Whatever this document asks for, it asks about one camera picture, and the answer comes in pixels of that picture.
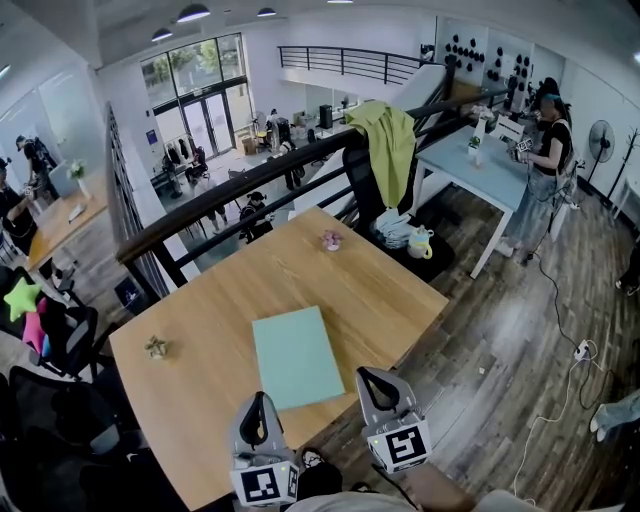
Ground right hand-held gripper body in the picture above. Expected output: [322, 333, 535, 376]
[362, 405, 433, 475]

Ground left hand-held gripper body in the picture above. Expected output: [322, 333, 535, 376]
[228, 443, 301, 508]

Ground light green board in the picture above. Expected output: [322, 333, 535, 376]
[251, 305, 347, 413]

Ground person's right forearm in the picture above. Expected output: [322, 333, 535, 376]
[399, 462, 476, 512]

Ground person's black trousers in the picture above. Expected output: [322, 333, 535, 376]
[296, 459, 344, 501]

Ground person's beige shirt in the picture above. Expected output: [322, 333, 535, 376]
[282, 489, 616, 512]

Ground wooden table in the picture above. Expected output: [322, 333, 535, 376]
[108, 206, 450, 512]

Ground light blue cloth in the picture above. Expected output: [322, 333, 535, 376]
[372, 208, 414, 249]

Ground black office chair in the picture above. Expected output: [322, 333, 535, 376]
[0, 264, 101, 381]
[0, 364, 156, 512]
[342, 144, 456, 284]

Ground pink pillow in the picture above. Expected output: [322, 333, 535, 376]
[22, 298, 49, 354]

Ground light blue table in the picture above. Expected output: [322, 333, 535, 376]
[414, 124, 531, 280]

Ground black chair back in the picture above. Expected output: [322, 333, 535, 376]
[115, 87, 509, 296]

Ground olive green jacket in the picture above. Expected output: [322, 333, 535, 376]
[344, 99, 417, 209]

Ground green star pillow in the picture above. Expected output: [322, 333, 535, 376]
[3, 277, 42, 322]

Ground black vertical bar fence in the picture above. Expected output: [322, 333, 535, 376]
[103, 102, 171, 301]

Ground long light wood desk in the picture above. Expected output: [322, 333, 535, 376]
[27, 172, 110, 274]

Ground white vase with pink flowers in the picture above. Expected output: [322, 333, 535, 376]
[472, 104, 499, 146]

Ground white chair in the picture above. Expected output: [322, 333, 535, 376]
[492, 114, 526, 147]

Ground small white table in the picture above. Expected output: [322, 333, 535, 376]
[613, 172, 640, 221]

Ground glass vase white flowers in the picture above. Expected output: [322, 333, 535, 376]
[67, 159, 94, 201]

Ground black standing fan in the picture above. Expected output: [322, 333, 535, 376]
[584, 119, 616, 186]

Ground black coat rack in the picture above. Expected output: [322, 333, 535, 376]
[607, 127, 640, 199]

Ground black horizontal bar railing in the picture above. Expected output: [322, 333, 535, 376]
[277, 45, 446, 86]

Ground glass entrance doors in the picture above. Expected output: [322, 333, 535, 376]
[141, 33, 249, 161]

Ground thin black tether cable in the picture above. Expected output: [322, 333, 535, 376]
[370, 462, 419, 509]

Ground long white cable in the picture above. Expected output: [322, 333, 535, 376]
[509, 339, 609, 506]

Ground black power cable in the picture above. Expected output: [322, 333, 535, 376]
[579, 349, 619, 411]
[529, 249, 581, 351]

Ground wall display of black caps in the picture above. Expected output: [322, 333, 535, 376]
[443, 32, 535, 84]

